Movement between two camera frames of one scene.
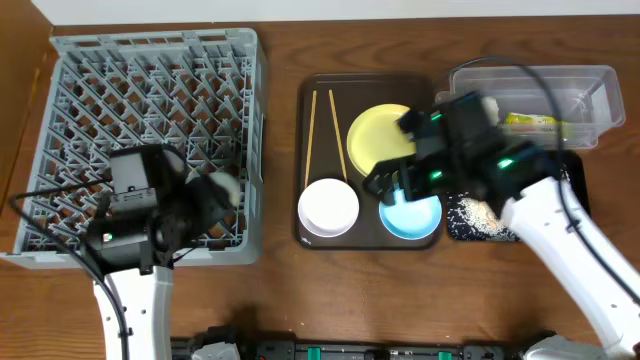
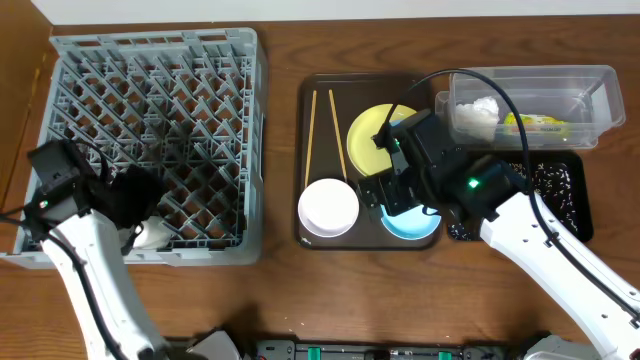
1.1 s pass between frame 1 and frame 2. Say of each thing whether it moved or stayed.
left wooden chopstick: stayed
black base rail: stayed
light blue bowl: stayed
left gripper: moved
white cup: moved
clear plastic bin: stayed
